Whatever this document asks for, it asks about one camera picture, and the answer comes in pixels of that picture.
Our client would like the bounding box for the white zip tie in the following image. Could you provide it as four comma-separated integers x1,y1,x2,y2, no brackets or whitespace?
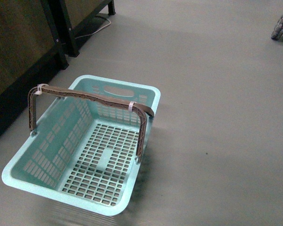
128,101,135,113
35,83,48,95

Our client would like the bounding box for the white cable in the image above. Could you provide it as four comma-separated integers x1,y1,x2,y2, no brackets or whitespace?
75,15,111,39

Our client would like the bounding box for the brown basket handle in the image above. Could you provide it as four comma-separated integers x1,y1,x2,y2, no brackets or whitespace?
28,85,155,162

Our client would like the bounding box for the light blue plastic basket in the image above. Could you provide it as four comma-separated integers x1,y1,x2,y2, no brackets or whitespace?
1,75,160,216

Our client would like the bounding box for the dark wooden cabinet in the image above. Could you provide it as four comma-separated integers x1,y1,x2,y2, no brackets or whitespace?
0,0,115,136

